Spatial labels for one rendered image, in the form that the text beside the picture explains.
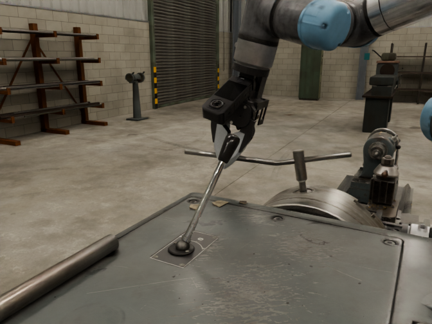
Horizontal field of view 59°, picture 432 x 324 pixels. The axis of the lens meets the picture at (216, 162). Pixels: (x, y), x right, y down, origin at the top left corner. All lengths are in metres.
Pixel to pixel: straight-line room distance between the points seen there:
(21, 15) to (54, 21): 0.75
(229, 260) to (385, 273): 0.18
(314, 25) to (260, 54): 0.13
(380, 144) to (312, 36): 1.31
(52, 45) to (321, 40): 8.41
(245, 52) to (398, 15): 0.25
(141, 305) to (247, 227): 0.22
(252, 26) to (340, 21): 0.15
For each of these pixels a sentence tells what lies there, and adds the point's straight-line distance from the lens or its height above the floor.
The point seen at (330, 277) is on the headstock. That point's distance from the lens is 0.48.
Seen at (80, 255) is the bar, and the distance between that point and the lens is 0.48.
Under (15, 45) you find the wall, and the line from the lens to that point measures 8.37.
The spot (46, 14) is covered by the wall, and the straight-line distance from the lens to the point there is 8.90.
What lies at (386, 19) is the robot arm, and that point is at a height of 1.56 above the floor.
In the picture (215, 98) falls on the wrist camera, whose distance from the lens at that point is 0.68.
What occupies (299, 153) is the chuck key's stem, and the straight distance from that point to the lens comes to 0.77.
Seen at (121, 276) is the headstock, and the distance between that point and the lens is 0.47.
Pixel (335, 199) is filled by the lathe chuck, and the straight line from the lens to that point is 0.78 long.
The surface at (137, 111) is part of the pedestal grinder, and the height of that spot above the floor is 0.21.
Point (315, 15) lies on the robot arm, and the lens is 0.63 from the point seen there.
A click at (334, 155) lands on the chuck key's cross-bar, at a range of 0.78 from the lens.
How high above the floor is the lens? 1.50
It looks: 16 degrees down
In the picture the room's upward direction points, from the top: straight up
